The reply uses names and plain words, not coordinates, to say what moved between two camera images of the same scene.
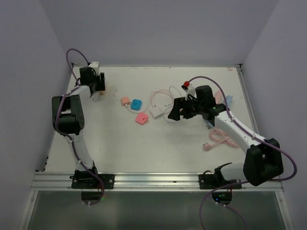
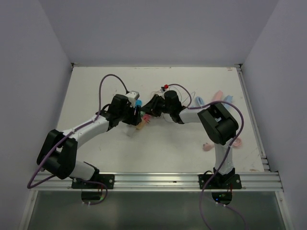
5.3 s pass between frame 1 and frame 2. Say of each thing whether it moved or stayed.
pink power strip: stayed
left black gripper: moved
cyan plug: stayed
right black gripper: moved
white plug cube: moved
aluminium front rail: stayed
